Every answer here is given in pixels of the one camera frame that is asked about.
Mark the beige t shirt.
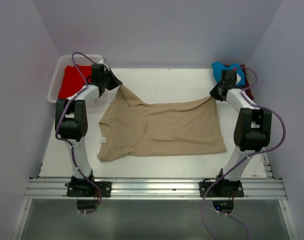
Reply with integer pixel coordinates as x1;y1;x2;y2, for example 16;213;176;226
97;85;227;162

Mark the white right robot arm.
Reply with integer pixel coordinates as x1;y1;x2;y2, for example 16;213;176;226
210;69;272;197

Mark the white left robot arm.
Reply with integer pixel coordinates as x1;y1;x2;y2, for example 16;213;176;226
54;63;122;197

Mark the blue folded t shirt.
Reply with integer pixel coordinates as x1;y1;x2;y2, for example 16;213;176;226
211;61;246;87

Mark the dark red folded t shirt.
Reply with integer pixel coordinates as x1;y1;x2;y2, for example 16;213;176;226
240;64;254;100

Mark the white plastic basket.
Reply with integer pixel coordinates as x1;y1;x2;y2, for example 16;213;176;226
47;54;99;104

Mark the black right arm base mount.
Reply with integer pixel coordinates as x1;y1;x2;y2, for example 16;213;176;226
198;170;245;198

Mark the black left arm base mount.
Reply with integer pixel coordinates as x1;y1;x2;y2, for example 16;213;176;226
64;176;112;198

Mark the aluminium table edge rail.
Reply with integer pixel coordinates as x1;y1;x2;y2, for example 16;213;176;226
23;177;287;200

